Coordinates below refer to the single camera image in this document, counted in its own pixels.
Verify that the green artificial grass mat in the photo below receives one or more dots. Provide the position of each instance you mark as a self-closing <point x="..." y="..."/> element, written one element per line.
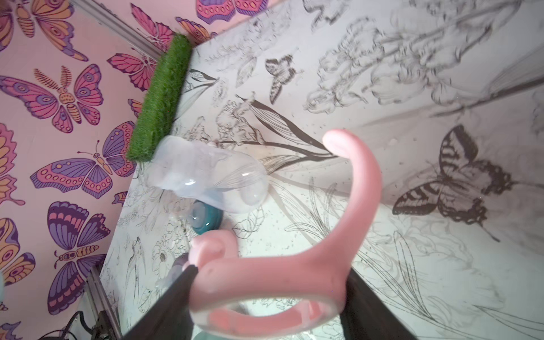
<point x="161" y="101"/>

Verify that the purple nipple collar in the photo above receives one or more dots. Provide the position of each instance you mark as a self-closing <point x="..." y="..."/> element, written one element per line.
<point x="178" y="267"/>

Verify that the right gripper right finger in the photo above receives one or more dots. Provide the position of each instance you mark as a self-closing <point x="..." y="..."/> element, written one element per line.
<point x="366" y="317"/>

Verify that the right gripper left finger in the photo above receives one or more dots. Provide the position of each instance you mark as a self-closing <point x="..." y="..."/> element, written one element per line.
<point x="169" y="318"/>

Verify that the teal nipple collar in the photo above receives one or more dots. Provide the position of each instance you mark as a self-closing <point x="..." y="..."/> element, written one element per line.
<point x="204" y="218"/>

